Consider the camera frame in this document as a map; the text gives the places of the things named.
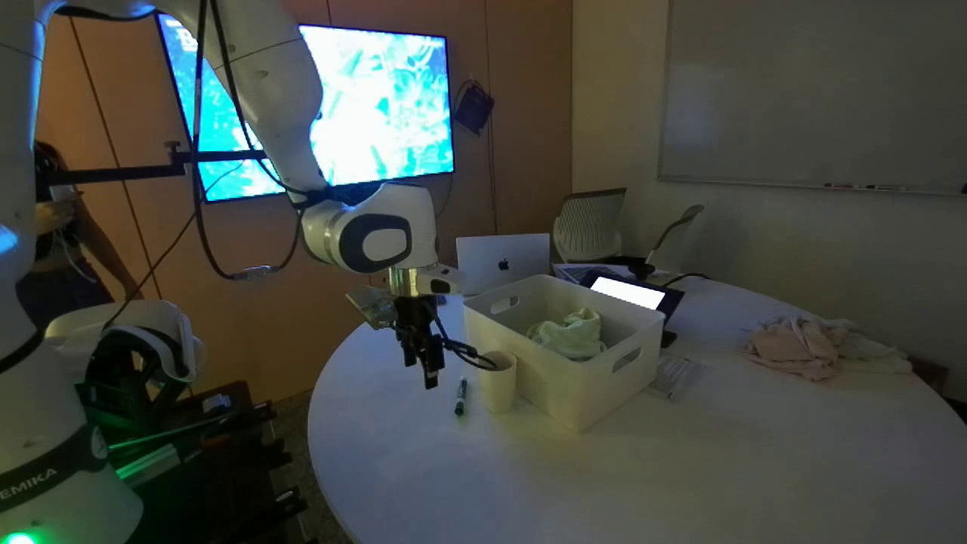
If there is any white VR headset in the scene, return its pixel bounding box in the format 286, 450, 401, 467
42, 296, 209, 418

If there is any white plastic basket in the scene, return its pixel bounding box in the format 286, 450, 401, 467
464, 271, 668, 434

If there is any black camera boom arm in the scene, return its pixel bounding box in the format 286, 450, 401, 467
42, 141, 268, 191

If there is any tablet with lit screen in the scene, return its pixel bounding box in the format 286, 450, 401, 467
587, 271, 690, 350

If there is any black wall device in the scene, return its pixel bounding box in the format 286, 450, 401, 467
456, 78, 499, 136

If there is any pale green towel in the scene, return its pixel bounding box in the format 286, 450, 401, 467
526, 307, 613, 366

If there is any thin black cable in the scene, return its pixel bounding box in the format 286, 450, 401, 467
99, 191, 206, 337

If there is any whiteboard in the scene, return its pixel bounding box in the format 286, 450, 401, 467
658, 0, 967, 196

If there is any black robot cart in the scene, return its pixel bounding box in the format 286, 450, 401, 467
78, 378, 305, 544

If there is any black bag with strap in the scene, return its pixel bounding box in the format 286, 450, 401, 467
556, 254, 658, 289

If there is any small clear plastic packet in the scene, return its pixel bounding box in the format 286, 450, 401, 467
649, 350, 711, 401

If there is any silver laptop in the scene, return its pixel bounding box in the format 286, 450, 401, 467
453, 232, 556, 299

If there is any curved grey chair back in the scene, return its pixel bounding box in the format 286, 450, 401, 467
644, 204, 707, 271

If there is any wall mounted TV monitor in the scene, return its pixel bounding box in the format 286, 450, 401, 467
153, 10, 459, 209

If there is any pink cloth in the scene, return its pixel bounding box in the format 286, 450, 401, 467
747, 311, 852, 386

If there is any person in dark clothes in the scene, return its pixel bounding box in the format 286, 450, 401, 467
15, 140, 138, 327

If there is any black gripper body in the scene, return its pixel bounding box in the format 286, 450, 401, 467
393, 293, 447, 347

